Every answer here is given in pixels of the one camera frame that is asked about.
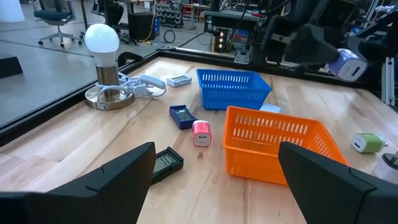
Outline brass lamp with white bulb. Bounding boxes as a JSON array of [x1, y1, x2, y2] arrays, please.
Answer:
[[83, 23, 136, 111]]

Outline orange plastic basket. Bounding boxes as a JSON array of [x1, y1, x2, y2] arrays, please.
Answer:
[[223, 105, 349, 187]]

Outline black table clamp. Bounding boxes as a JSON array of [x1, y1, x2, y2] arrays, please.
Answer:
[[117, 51, 144, 68]]

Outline silver aluminium extrusion bar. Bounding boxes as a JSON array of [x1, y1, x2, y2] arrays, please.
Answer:
[[382, 57, 396, 106]]

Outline dark blue digital display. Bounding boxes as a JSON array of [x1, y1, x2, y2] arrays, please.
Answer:
[[169, 104, 198, 131]]

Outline pink and white wall charger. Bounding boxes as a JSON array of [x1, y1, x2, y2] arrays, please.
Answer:
[[191, 119, 213, 148]]

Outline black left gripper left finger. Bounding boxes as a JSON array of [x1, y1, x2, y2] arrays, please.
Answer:
[[0, 142, 156, 224]]

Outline blue plastic basket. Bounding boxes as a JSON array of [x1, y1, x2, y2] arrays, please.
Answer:
[[195, 68, 273, 111]]

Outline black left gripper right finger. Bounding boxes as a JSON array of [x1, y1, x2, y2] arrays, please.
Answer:
[[278, 142, 398, 224]]

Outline black bin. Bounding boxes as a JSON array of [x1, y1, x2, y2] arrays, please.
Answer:
[[127, 11, 155, 42]]

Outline purple and white wall charger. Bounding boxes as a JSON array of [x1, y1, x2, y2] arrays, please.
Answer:
[[328, 48, 369, 83]]

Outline black cable loop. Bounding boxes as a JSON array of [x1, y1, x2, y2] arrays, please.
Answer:
[[163, 29, 177, 44]]

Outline green and white wall charger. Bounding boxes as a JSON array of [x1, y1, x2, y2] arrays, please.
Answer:
[[351, 133, 389, 154]]

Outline white digital display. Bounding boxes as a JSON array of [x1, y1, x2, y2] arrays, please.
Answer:
[[166, 73, 193, 88]]

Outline black wedge block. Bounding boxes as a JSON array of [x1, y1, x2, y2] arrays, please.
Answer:
[[0, 52, 23, 78]]

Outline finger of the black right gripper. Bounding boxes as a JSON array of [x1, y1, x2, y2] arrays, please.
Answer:
[[284, 24, 341, 67], [357, 30, 398, 62]]

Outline gray work table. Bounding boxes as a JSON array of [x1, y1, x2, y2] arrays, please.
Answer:
[[201, 9, 261, 32]]

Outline blue office chair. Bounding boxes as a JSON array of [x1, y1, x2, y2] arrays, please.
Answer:
[[32, 0, 83, 48]]

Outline parts storage shelf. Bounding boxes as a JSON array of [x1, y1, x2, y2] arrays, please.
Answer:
[[154, 0, 184, 29]]

